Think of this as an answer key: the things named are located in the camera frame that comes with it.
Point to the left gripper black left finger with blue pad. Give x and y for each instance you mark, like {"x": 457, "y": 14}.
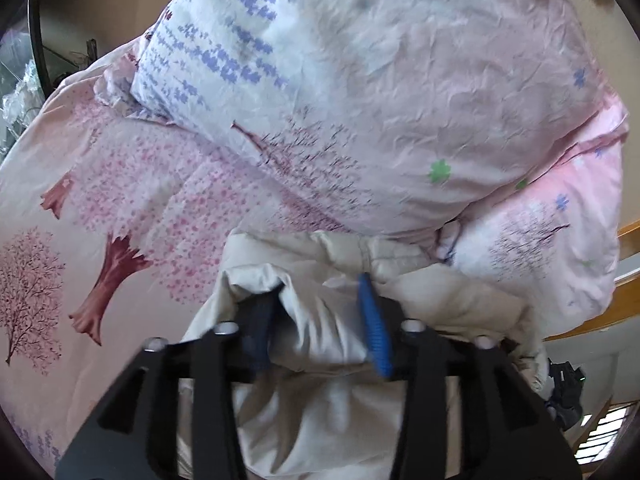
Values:
{"x": 169, "y": 392}

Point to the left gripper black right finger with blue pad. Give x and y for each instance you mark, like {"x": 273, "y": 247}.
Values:
{"x": 468, "y": 413}

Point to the beige puffer jacket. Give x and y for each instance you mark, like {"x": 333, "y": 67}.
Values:
{"x": 321, "y": 411}

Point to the pink floral bed sheet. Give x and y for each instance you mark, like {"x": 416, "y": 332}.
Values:
{"x": 112, "y": 231}

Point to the right floral pillow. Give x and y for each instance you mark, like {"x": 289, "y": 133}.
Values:
{"x": 552, "y": 239}

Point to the left floral pillow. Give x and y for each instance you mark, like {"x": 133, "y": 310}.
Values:
{"x": 390, "y": 116}

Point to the floral pillow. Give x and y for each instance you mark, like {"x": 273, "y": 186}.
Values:
{"x": 390, "y": 116}
{"x": 552, "y": 239}

